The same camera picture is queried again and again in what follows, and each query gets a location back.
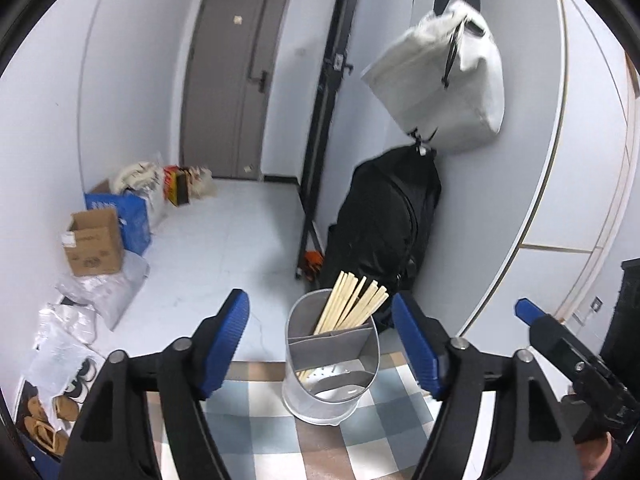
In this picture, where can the black metal rack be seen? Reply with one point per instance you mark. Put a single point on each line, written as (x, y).
(334, 67)

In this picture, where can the blue cardboard box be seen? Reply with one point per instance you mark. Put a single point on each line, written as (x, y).
(132, 216)

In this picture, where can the red and black bag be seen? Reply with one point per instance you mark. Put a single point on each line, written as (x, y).
(176, 185)

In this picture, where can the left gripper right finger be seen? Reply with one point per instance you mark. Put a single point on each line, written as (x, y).
(528, 437)

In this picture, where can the brown cardboard box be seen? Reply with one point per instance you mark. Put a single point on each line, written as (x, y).
(92, 243)

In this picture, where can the grey hanging bag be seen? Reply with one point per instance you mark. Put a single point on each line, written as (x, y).
(442, 80)

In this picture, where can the right hand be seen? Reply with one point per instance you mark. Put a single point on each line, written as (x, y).
(598, 457)

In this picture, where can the black white sneakers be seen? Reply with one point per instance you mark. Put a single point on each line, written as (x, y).
(79, 387)

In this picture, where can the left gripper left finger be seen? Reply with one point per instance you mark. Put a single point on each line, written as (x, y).
(112, 438)

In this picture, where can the tan shoes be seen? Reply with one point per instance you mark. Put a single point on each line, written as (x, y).
(42, 432)

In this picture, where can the grey door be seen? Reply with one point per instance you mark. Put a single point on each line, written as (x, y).
(226, 89)

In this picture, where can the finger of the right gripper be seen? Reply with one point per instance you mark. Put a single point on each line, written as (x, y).
(526, 311)

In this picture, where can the cream tote bag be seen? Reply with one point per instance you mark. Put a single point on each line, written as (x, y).
(145, 180)

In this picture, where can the chopstick in holder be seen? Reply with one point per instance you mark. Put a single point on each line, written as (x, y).
(365, 289)
(349, 286)
(326, 320)
(364, 311)

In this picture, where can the grey utensil holder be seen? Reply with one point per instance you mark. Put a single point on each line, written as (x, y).
(327, 374)

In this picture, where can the white plastic bags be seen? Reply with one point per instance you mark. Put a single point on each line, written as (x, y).
(67, 330)

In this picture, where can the black backpack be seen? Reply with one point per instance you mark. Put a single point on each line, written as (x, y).
(385, 221)

